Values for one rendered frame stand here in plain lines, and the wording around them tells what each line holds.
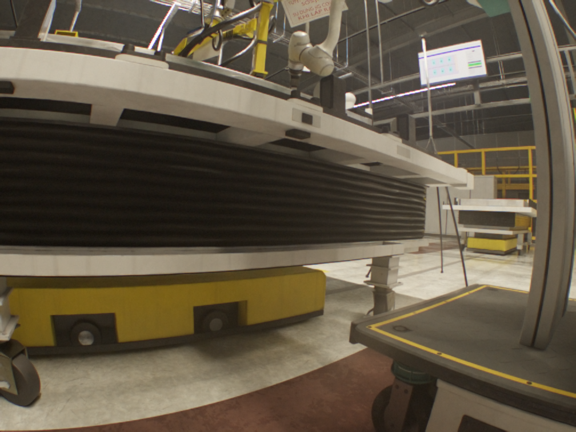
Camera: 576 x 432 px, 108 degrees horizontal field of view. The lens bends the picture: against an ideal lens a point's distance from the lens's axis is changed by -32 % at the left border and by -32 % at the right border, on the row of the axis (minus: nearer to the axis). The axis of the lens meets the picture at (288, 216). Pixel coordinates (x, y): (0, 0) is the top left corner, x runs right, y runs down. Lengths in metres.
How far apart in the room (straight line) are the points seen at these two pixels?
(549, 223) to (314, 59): 1.22
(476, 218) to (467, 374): 5.24
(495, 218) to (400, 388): 5.05
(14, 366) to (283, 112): 0.96
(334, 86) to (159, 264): 0.75
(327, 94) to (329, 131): 0.18
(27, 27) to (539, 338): 1.18
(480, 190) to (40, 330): 10.06
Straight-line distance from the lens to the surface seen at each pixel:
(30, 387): 0.92
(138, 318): 1.15
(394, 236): 1.72
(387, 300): 1.56
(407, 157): 1.23
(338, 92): 1.03
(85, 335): 1.21
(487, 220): 5.63
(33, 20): 0.78
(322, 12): 1.79
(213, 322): 1.31
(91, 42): 0.92
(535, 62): 0.69
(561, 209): 0.61
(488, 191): 9.99
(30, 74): 0.66
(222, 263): 0.87
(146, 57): 0.69
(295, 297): 1.45
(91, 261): 0.78
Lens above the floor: 0.55
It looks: 1 degrees down
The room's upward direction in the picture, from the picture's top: 3 degrees clockwise
